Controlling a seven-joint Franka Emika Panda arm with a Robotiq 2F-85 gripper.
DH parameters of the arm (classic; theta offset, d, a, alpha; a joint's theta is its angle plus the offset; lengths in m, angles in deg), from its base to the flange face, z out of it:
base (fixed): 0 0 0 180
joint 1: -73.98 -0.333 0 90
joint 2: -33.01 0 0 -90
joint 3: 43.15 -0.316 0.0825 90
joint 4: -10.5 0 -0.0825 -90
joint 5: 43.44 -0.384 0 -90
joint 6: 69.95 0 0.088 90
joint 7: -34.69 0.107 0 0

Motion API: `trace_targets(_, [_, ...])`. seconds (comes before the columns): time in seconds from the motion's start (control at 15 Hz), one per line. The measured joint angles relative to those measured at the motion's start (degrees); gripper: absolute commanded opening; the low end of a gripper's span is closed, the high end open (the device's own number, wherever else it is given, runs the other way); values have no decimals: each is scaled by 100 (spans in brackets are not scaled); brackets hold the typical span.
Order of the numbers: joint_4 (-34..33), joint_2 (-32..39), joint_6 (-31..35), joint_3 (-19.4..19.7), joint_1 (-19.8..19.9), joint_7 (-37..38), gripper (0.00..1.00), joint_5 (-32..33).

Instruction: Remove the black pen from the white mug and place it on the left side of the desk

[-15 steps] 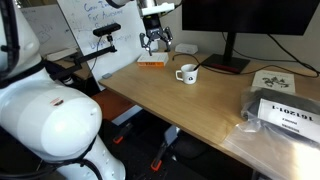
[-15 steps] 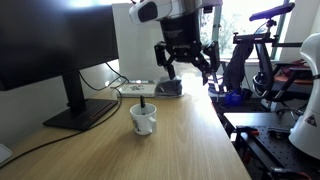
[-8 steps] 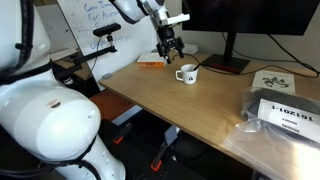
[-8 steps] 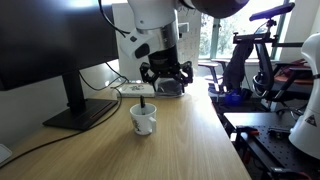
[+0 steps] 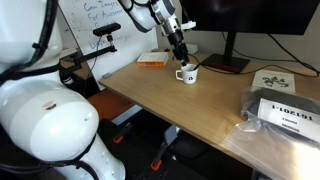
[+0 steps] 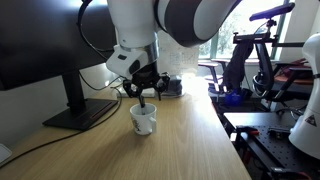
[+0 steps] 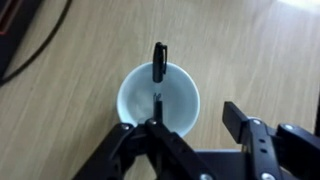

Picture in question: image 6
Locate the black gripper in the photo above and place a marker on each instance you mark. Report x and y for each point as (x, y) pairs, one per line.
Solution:
(146, 76)

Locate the black pen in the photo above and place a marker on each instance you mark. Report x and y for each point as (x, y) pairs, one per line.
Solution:
(143, 109)

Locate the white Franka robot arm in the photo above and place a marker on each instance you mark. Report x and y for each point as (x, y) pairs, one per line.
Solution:
(186, 20)

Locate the white mug with logo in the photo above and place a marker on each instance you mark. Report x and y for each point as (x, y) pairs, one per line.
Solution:
(144, 121)

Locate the white flat box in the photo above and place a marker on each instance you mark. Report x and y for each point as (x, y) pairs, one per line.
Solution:
(148, 92)

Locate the large whiteboard with writing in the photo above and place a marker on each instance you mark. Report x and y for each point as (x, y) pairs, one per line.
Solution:
(176, 53)

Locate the office chair with armrests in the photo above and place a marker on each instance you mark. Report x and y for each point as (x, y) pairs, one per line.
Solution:
(213, 75)

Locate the black monitor stand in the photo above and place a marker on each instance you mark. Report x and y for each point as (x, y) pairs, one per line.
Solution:
(80, 111)

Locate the blue round object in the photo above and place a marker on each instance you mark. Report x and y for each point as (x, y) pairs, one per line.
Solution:
(233, 98)

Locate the black hanging jacket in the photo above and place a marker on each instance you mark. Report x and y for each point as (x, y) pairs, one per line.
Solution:
(237, 65)

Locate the black office chair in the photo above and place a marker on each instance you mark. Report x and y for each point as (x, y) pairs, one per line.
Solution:
(266, 76)

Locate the black computer monitor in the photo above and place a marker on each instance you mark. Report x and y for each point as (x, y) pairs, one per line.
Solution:
(40, 40)

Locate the black perforated breadboard table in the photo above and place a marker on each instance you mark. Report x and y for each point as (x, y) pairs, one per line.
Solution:
(270, 146)

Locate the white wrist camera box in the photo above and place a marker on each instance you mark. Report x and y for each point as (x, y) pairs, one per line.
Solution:
(124, 61)

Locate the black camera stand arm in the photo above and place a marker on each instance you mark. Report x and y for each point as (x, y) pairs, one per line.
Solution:
(263, 38)

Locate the small black bracket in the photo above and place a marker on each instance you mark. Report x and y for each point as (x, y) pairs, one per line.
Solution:
(278, 132)

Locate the black bar stereo camera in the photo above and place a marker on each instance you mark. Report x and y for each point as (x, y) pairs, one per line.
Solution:
(271, 11)

